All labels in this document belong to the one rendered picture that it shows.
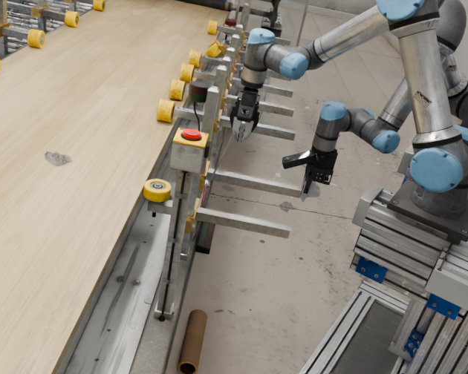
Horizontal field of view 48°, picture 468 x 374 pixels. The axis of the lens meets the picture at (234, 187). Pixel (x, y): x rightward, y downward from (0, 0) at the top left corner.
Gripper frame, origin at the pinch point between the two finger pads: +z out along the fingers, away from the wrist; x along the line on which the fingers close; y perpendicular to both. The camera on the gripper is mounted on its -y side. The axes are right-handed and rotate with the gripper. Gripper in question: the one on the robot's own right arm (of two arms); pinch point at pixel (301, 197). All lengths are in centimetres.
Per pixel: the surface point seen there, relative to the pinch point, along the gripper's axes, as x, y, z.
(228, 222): -26.5, -23.7, -1.2
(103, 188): -32, -61, -7
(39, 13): 122, -143, -12
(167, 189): -26, -43, -8
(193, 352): -8, -26, 75
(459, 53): 471, 211, 27
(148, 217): 0, -52, 21
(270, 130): 23.5, -14.5, -12.4
